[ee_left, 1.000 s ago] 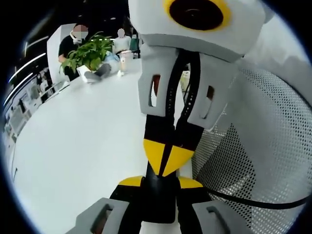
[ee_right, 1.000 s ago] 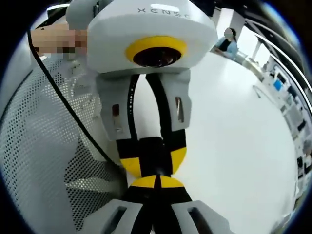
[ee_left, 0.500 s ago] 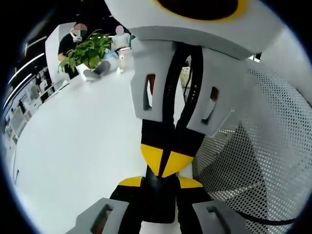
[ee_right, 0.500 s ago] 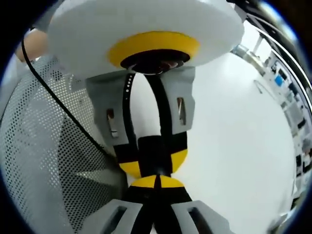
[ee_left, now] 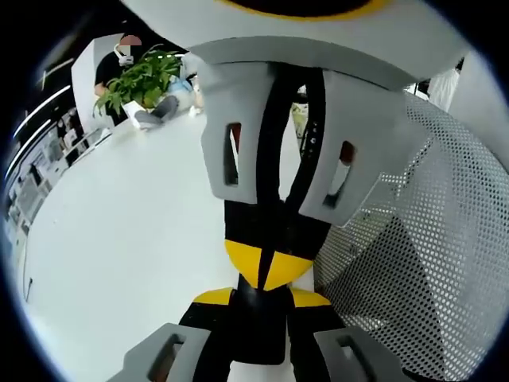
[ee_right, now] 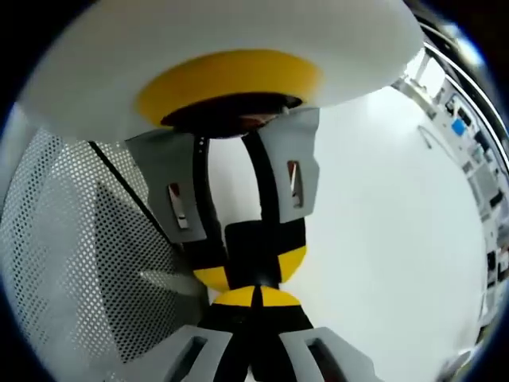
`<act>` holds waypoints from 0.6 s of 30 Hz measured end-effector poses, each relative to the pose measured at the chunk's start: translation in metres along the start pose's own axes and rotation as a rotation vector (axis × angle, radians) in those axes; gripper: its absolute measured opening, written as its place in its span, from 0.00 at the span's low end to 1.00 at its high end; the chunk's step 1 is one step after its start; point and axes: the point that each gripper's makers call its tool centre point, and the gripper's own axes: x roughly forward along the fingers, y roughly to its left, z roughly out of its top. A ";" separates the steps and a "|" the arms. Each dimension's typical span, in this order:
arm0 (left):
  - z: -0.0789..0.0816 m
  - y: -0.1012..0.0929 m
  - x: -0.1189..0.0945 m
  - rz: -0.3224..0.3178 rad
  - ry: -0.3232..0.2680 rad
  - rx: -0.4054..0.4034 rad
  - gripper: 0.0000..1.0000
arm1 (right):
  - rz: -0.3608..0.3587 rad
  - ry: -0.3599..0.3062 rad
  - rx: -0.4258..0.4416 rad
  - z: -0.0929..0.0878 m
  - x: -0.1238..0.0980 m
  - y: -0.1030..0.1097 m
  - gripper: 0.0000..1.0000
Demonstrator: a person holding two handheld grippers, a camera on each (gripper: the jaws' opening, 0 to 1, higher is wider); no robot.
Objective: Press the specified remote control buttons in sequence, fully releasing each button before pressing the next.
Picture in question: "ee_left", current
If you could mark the white plant pot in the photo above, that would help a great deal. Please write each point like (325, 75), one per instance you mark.
(133, 113)

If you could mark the ceiling light strip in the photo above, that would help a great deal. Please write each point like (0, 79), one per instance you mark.
(53, 94)

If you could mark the white mesh office chair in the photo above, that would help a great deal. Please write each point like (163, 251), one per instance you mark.
(417, 238)

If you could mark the light blue plastic bag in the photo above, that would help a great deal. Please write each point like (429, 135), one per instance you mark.
(183, 85)

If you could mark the white neck-worn device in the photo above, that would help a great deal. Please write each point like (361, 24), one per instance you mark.
(126, 60)

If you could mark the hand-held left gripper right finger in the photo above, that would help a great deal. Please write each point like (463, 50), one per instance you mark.
(314, 322)

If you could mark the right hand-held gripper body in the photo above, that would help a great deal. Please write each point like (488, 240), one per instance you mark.
(318, 32)

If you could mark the green potted plant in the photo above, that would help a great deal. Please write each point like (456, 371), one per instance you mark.
(139, 79)

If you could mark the beige plush toy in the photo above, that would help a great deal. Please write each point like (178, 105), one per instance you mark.
(197, 97)

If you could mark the small white object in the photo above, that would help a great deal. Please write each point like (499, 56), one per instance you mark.
(193, 112)

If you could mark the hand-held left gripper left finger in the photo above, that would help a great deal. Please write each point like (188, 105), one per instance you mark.
(207, 326)

